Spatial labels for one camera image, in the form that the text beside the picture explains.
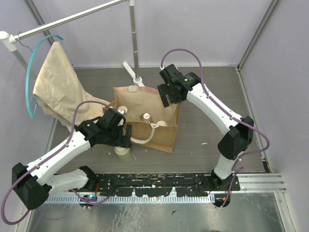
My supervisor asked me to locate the green bottle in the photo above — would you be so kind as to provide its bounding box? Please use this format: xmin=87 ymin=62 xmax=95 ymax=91
xmin=114 ymin=147 xmax=132 ymax=162

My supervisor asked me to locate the clear amber liquid bottle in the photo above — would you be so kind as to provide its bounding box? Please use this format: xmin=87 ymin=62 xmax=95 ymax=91
xmin=140 ymin=113 xmax=154 ymax=124

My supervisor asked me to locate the burlap canvas tote bag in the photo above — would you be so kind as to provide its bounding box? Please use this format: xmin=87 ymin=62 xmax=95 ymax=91
xmin=110 ymin=86 xmax=181 ymax=153

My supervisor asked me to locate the cream bottle wooden cap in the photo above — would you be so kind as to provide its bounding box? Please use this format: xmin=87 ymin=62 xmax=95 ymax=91
xmin=156 ymin=120 xmax=167 ymax=127

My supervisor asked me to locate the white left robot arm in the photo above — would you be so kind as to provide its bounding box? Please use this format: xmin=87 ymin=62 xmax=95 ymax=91
xmin=12 ymin=108 xmax=132 ymax=210

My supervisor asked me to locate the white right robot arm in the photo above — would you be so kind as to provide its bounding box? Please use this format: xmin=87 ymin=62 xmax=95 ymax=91
xmin=157 ymin=64 xmax=254 ymax=190

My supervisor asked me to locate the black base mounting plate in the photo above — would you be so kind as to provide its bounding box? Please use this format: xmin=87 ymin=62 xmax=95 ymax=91
xmin=68 ymin=173 xmax=241 ymax=198

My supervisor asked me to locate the beige cloth garment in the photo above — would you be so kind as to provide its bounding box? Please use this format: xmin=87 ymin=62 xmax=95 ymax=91
xmin=33 ymin=42 xmax=109 ymax=126

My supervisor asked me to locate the teal clothes hanger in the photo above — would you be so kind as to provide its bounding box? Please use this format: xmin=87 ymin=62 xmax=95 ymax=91
xmin=25 ymin=34 xmax=64 ymax=119

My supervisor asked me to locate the white clothes rack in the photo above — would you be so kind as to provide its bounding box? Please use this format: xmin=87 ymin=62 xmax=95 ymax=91
xmin=0 ymin=0 xmax=144 ymax=87

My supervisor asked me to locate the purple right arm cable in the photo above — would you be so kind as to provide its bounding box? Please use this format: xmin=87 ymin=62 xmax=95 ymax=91
xmin=160 ymin=48 xmax=270 ymax=209

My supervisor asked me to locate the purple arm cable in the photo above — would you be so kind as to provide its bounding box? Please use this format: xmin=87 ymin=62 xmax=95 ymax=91
xmin=160 ymin=48 xmax=270 ymax=209
xmin=0 ymin=100 xmax=115 ymax=226

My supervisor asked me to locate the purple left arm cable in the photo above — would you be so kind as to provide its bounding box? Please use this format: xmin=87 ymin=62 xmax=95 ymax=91
xmin=0 ymin=100 xmax=115 ymax=226

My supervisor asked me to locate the white cable duct strip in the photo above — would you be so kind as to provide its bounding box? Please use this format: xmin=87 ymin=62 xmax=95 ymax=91
xmin=45 ymin=194 xmax=215 ymax=204

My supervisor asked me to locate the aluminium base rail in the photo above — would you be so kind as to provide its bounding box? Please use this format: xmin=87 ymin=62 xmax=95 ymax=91
xmin=23 ymin=173 xmax=287 ymax=194

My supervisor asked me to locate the aluminium frame post right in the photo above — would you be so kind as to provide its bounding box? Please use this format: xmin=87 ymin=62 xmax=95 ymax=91
xmin=237 ymin=0 xmax=282 ymax=72

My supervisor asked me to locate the aluminium frame post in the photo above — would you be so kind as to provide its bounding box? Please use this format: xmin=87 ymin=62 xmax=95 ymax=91
xmin=23 ymin=0 xmax=55 ymax=46
xmin=237 ymin=0 xmax=282 ymax=72

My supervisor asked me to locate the aluminium frame post left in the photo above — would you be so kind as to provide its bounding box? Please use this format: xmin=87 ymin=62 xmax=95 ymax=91
xmin=23 ymin=0 xmax=55 ymax=46

